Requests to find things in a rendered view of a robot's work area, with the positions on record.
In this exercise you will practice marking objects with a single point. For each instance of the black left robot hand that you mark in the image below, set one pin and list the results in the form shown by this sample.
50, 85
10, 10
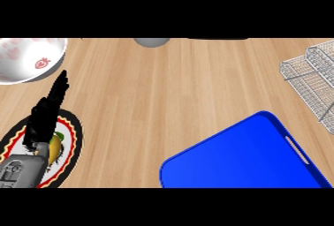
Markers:
43, 117

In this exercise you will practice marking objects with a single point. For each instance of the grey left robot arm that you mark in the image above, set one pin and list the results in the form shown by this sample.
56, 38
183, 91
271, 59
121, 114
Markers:
19, 170

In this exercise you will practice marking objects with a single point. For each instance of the yellow pear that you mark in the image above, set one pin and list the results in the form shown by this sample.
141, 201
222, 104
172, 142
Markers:
55, 148

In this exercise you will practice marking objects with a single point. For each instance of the blue tray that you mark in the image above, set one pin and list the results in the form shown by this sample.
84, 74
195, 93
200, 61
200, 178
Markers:
247, 156

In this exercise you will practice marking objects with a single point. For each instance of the round plate with red rim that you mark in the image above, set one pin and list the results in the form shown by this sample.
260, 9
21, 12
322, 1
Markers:
71, 147

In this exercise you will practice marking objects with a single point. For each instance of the white bowl with red print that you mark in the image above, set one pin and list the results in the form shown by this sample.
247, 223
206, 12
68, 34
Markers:
24, 58

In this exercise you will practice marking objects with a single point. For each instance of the grey rounded object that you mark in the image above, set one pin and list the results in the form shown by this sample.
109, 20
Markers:
151, 41

